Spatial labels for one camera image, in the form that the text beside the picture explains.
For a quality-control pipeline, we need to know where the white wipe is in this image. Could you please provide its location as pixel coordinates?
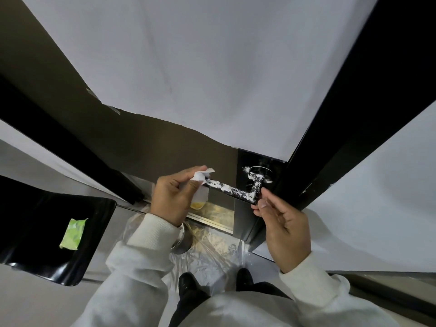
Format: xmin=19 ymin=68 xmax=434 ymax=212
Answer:
xmin=189 ymin=168 xmax=216 ymax=186

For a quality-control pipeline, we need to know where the black door handle with foam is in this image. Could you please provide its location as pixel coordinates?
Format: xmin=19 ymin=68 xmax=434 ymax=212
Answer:
xmin=204 ymin=166 xmax=273 ymax=206

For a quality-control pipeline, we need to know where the green wipes packet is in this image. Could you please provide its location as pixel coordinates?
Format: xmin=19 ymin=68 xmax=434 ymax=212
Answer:
xmin=59 ymin=218 xmax=89 ymax=251

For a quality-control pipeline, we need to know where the black chair seat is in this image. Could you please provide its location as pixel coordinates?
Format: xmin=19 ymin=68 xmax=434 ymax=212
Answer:
xmin=0 ymin=175 xmax=117 ymax=287

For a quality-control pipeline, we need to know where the person's left hand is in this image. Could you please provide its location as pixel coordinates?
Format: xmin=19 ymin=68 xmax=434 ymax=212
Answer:
xmin=150 ymin=166 xmax=208 ymax=227

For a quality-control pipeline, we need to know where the person's right forearm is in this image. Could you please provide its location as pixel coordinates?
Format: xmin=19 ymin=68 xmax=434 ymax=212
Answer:
xmin=279 ymin=252 xmax=400 ymax=327

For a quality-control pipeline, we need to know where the person's left forearm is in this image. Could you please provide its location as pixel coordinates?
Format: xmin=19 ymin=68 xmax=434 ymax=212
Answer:
xmin=72 ymin=213 xmax=182 ymax=327

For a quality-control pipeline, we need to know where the person's grey sweater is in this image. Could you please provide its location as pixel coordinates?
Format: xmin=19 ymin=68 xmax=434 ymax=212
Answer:
xmin=179 ymin=291 xmax=344 ymax=327

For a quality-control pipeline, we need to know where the person's black right shoe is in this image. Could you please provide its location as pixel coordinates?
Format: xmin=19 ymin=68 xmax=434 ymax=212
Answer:
xmin=236 ymin=268 xmax=255 ymax=292

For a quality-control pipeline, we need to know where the black door frame post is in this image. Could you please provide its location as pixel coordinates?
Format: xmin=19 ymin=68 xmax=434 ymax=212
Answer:
xmin=0 ymin=74 xmax=145 ymax=205
xmin=248 ymin=0 xmax=436 ymax=253

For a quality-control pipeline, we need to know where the silver wrist bracelet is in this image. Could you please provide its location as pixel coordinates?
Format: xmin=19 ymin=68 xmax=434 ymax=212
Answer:
xmin=170 ymin=222 xmax=193 ymax=255

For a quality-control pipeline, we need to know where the brown door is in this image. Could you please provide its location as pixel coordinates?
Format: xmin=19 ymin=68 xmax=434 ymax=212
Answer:
xmin=0 ymin=0 xmax=287 ymax=250

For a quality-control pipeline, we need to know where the metal door threshold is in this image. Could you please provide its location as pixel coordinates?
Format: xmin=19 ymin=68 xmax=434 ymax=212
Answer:
xmin=143 ymin=199 xmax=236 ymax=235

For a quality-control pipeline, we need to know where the person's black shoe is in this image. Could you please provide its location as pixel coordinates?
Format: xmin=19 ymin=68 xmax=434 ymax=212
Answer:
xmin=178 ymin=272 xmax=206 ymax=301
xmin=236 ymin=268 xmax=255 ymax=292

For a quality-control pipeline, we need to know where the translucent cup with yellow liquid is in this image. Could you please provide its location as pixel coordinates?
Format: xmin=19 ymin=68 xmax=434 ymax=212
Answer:
xmin=189 ymin=186 xmax=209 ymax=211

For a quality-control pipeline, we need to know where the large white paper sheet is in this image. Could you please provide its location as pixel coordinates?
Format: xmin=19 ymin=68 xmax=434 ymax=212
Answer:
xmin=20 ymin=0 xmax=380 ymax=162

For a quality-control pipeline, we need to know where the person's right hand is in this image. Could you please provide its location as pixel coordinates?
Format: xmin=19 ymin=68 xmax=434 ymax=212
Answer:
xmin=251 ymin=187 xmax=311 ymax=273

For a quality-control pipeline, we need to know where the person's black left shoe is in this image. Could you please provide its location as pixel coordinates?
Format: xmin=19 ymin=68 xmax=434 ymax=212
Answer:
xmin=178 ymin=272 xmax=206 ymax=301

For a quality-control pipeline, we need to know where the clear plastic floor sheet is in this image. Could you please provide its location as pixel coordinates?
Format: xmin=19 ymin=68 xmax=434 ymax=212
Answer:
xmin=122 ymin=204 xmax=253 ymax=294

